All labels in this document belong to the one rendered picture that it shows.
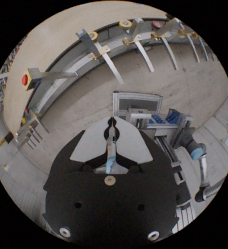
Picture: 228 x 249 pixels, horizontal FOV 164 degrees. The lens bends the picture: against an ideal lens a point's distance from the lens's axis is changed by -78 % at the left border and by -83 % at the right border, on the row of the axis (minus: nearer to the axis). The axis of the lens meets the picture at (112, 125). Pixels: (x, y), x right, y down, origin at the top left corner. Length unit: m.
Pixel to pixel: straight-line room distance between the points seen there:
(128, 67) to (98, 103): 0.85
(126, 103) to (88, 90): 0.70
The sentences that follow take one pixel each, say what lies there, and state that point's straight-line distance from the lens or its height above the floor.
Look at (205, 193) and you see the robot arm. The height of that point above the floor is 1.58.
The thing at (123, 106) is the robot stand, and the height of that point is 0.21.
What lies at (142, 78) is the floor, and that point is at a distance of 1.51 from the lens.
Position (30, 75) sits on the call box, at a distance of 0.38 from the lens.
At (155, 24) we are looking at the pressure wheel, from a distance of 0.79.
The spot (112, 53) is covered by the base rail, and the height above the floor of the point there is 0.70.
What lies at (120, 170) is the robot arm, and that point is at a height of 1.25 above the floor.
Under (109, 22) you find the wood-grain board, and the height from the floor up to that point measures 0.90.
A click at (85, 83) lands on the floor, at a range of 1.51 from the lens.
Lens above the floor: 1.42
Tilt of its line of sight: 58 degrees down
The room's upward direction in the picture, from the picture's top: 179 degrees counter-clockwise
